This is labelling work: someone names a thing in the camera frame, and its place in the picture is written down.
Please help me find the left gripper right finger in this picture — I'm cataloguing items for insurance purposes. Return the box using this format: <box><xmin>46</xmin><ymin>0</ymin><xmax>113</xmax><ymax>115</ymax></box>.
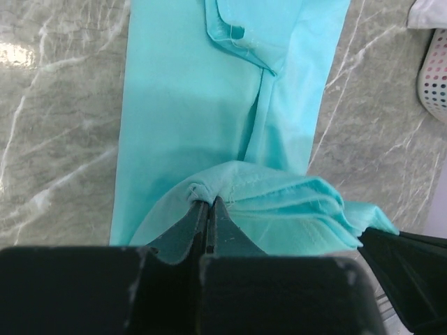
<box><xmin>198</xmin><ymin>198</ymin><xmax>386</xmax><ymax>334</ymax></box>

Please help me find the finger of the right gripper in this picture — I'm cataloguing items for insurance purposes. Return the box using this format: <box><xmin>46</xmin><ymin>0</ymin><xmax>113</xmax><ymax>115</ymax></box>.
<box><xmin>360</xmin><ymin>228</ymin><xmax>446</xmax><ymax>332</ymax></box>

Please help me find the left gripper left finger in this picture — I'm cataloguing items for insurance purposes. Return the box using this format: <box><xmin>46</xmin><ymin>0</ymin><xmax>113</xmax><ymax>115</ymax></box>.
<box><xmin>1</xmin><ymin>202</ymin><xmax>209</xmax><ymax>334</ymax></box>

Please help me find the teal t shirt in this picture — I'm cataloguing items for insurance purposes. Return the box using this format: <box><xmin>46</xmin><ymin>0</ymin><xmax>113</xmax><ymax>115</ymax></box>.
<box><xmin>110</xmin><ymin>1</ymin><xmax>399</xmax><ymax>255</ymax></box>

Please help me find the white laundry basket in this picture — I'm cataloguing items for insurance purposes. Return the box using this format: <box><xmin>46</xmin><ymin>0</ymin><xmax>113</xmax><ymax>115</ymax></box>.
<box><xmin>418</xmin><ymin>29</ymin><xmax>447</xmax><ymax>124</ymax></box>

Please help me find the white cloth in basket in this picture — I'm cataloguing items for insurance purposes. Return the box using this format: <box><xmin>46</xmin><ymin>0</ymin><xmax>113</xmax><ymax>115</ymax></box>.
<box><xmin>407</xmin><ymin>0</ymin><xmax>447</xmax><ymax>29</ymax></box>

